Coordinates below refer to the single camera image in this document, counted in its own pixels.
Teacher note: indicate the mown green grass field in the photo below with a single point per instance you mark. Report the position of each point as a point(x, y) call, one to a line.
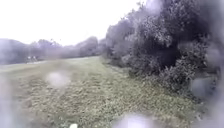
point(96, 96)

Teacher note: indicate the dense dark bushes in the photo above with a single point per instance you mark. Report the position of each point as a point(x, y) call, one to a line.
point(166, 43)

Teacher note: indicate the distant row of trees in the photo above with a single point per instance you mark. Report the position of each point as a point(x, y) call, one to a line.
point(50, 50)

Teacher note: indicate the robot's own part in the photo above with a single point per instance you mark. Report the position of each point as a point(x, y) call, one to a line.
point(73, 126)

